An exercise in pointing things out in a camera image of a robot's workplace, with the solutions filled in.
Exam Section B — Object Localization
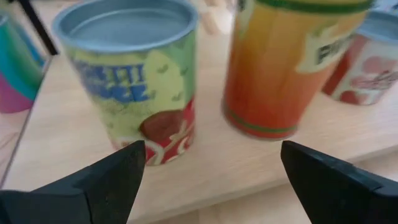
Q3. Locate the orange peaches can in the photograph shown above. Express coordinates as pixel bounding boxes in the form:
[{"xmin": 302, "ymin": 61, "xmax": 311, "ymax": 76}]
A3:
[{"xmin": 220, "ymin": 0, "xmax": 375, "ymax": 141}]

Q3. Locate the red white diced tomatoes can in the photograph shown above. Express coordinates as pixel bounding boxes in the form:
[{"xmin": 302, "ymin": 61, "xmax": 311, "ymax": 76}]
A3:
[{"xmin": 321, "ymin": 8, "xmax": 398, "ymax": 106}]

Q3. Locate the pink teal chicken soup can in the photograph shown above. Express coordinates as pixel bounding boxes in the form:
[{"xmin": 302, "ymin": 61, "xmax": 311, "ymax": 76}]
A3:
[{"xmin": 0, "ymin": 14, "xmax": 48, "ymax": 114}]

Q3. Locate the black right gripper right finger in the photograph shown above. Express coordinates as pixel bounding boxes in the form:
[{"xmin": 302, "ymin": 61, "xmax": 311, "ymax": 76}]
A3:
[{"xmin": 280, "ymin": 139, "xmax": 398, "ymax": 224}]

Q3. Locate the black framed wooden shelf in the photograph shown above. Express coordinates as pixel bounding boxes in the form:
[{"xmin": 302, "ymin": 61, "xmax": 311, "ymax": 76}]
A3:
[{"xmin": 0, "ymin": 0, "xmax": 398, "ymax": 223}]

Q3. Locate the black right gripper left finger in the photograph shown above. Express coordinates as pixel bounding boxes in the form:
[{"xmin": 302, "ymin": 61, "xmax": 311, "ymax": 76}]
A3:
[{"xmin": 0, "ymin": 139, "xmax": 147, "ymax": 224}]

